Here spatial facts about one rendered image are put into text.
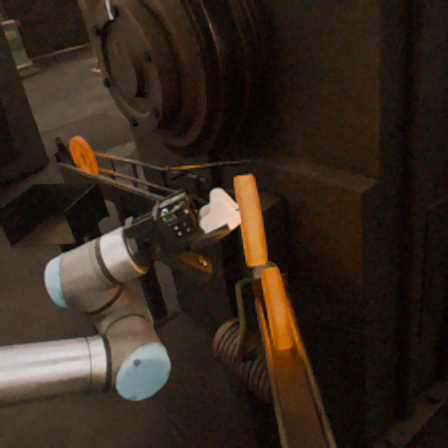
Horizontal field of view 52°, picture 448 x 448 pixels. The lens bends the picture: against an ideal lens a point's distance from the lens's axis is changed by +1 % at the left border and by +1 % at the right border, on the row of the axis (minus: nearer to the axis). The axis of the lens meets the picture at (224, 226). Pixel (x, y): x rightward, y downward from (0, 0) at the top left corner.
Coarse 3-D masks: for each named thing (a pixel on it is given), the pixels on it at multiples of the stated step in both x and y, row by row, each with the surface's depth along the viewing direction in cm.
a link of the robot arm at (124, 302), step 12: (120, 288) 83; (120, 300) 83; (132, 300) 86; (96, 312) 81; (108, 312) 82; (120, 312) 82; (132, 312) 82; (144, 312) 85; (96, 324) 84; (108, 324) 80
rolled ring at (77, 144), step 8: (80, 136) 192; (72, 144) 195; (80, 144) 188; (72, 152) 200; (80, 152) 201; (88, 152) 188; (80, 160) 201; (88, 160) 188; (80, 168) 201; (88, 168) 193; (96, 168) 192
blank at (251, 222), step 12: (240, 180) 75; (252, 180) 74; (240, 192) 72; (252, 192) 72; (240, 204) 71; (252, 204) 71; (240, 216) 71; (252, 216) 71; (252, 228) 71; (252, 240) 71; (264, 240) 72; (252, 252) 73; (264, 252) 73; (252, 264) 76
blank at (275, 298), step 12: (264, 276) 85; (276, 276) 84; (264, 288) 85; (276, 288) 82; (276, 300) 81; (276, 312) 81; (276, 324) 81; (288, 324) 81; (276, 336) 82; (288, 336) 82; (276, 348) 85
